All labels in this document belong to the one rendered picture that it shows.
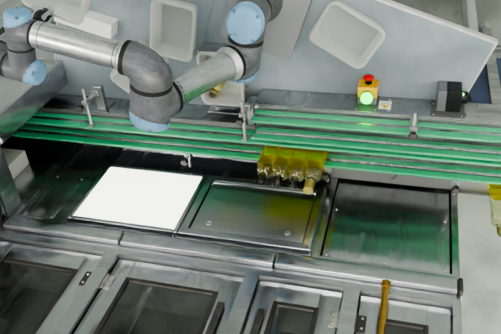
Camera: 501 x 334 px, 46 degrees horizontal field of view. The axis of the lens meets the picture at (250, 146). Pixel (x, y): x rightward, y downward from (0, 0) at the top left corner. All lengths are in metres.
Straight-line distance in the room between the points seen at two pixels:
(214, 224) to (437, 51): 0.98
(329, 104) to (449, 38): 0.47
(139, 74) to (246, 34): 0.42
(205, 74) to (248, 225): 0.59
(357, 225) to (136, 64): 0.99
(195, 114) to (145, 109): 0.76
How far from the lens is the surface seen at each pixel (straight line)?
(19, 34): 1.74
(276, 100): 2.22
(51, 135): 2.61
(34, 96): 2.48
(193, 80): 1.74
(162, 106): 1.63
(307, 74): 2.25
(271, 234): 2.04
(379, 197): 2.25
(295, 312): 1.86
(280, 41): 2.09
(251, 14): 1.83
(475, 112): 2.19
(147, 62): 1.58
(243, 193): 2.22
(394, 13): 2.11
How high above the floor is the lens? 2.71
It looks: 52 degrees down
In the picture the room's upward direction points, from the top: 155 degrees counter-clockwise
